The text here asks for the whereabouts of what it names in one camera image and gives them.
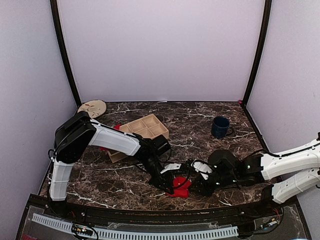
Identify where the dark blue mug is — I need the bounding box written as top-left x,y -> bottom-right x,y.
211,116 -> 234,139

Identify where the black right frame post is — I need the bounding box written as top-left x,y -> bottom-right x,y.
241,0 -> 273,109

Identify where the black front table rail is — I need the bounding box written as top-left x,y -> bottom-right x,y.
24,189 -> 301,227

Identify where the plain red sock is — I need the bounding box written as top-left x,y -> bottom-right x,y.
99,124 -> 122,151

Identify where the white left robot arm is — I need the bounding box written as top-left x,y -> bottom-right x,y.
48,111 -> 174,218

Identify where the white slotted cable duct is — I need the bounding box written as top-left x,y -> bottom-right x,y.
31,213 -> 239,240

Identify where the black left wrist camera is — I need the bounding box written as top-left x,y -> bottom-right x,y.
151,134 -> 171,156

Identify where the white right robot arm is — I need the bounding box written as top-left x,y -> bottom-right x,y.
190,138 -> 320,217

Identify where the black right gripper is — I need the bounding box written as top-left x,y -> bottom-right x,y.
187,170 -> 238,198

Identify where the black left frame post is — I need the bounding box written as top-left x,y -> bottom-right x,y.
49,0 -> 82,107

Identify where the black frame post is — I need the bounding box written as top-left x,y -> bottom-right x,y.
241,0 -> 273,109
49,0 -> 82,107

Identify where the red snowflake santa sock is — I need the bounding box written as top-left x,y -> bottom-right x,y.
166,176 -> 192,198

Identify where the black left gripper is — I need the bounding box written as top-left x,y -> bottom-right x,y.
140,155 -> 175,194

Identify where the bird painted ceramic plate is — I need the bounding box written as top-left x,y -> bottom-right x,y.
77,100 -> 107,119

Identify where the wooden compartment tray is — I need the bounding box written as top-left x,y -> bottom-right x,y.
107,113 -> 170,164

